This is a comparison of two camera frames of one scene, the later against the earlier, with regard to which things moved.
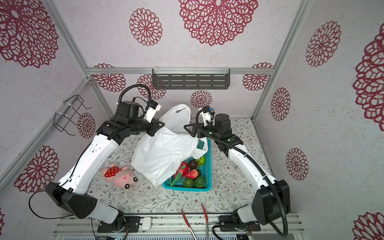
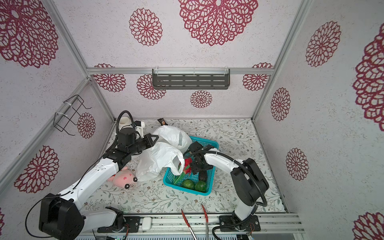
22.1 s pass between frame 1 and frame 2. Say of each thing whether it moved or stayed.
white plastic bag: moved
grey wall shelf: stayed
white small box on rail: stayed
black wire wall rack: stayed
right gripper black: moved
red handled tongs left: stayed
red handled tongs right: stayed
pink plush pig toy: stayed
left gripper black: moved
